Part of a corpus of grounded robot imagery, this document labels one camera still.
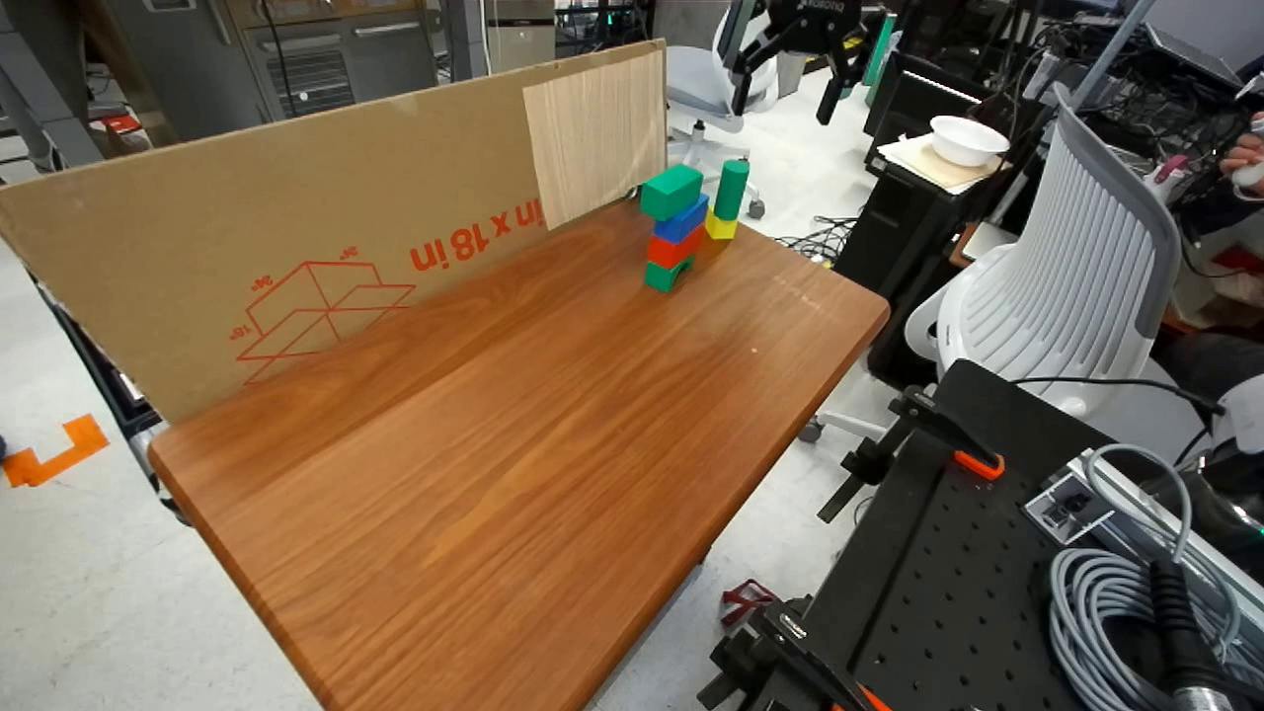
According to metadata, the green cylindrical block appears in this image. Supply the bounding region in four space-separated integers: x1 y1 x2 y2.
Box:
710 155 754 225

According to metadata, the small green base block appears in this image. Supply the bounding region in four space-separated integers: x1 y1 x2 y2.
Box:
642 258 698 297

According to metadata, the red rectangular block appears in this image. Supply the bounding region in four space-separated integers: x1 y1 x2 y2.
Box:
643 225 710 272

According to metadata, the blue rectangular block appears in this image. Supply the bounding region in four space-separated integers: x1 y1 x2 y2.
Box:
651 193 714 247

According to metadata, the large green rectangular block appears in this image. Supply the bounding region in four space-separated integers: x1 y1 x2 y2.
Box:
638 163 708 225

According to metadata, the light plywood panel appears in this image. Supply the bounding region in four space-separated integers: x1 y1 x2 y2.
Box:
523 46 672 233

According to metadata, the black side stand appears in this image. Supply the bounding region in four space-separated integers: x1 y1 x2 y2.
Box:
835 129 1020 391

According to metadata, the brown cardboard sheet with print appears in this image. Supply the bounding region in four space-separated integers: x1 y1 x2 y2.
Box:
0 36 667 427

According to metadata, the white bowl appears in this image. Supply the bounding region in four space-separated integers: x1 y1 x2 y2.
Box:
926 109 1016 171

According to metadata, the white mesh office chair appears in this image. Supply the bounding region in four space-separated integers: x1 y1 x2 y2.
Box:
906 81 1186 427

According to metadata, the black clamp with orange handle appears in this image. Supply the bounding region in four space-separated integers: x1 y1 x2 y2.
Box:
696 596 900 711
816 387 1012 528

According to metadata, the grey coiled cable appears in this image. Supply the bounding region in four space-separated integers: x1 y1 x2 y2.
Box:
1042 543 1264 711

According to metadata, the silver aluminium rail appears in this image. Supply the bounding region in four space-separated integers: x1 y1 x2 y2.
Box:
1022 443 1264 596

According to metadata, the thick black cable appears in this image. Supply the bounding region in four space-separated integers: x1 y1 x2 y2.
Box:
1142 558 1246 711

